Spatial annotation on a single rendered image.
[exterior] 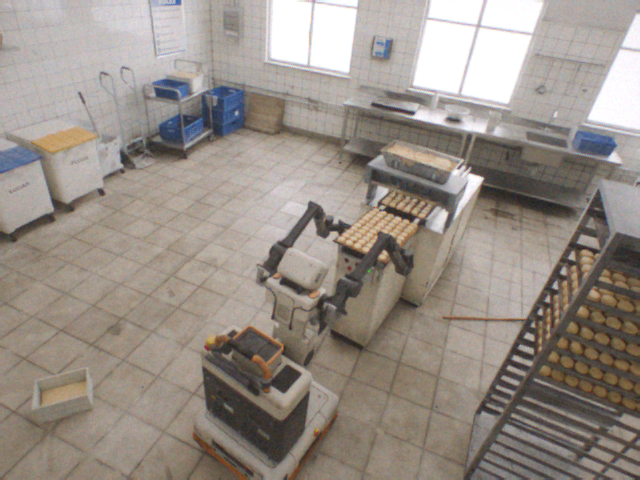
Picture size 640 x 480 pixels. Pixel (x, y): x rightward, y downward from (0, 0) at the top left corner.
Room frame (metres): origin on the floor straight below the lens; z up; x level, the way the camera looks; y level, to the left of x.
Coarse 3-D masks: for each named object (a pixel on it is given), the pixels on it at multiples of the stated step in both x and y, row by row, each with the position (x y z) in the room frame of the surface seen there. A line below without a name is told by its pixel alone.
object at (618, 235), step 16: (608, 240) 1.19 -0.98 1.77; (608, 256) 1.16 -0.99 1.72; (592, 272) 1.17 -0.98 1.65; (576, 304) 1.17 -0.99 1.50; (560, 320) 1.18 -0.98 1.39; (560, 336) 1.16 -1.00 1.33; (544, 352) 1.17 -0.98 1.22; (528, 384) 1.16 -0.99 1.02; (512, 400) 1.17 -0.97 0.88; (496, 432) 1.16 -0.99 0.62; (480, 448) 1.19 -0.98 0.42
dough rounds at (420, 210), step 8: (392, 192) 3.04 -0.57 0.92; (384, 200) 2.88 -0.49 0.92; (392, 200) 2.93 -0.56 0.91; (400, 200) 2.93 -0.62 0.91; (408, 200) 2.94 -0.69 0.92; (416, 200) 2.95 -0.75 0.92; (400, 208) 2.79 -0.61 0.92; (408, 208) 2.80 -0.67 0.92; (416, 208) 2.81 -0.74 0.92; (424, 208) 2.84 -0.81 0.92; (432, 208) 2.87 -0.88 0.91; (424, 216) 2.71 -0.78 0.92
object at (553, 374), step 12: (540, 324) 1.51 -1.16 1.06; (540, 336) 1.44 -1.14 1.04; (540, 348) 1.34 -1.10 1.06; (540, 372) 1.21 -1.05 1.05; (552, 372) 1.21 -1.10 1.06; (576, 384) 1.16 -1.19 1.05; (588, 384) 1.16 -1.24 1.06; (600, 396) 1.11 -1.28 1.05; (612, 396) 1.11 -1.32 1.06; (624, 396) 1.13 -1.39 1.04; (636, 408) 1.08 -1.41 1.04
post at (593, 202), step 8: (592, 200) 1.59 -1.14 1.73; (584, 216) 1.59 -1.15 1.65; (576, 224) 1.61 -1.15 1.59; (584, 224) 1.58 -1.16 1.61; (568, 240) 1.61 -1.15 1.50; (576, 240) 1.58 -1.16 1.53; (560, 256) 1.60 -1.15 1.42; (568, 256) 1.58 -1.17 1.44; (552, 272) 1.59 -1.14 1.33; (552, 280) 1.58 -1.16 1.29; (544, 296) 1.58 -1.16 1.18; (536, 312) 1.58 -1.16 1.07; (528, 320) 1.59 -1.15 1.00; (512, 344) 1.61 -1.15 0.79; (504, 360) 1.60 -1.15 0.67; (496, 376) 1.59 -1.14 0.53; (496, 384) 1.58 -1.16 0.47; (488, 392) 1.59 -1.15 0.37
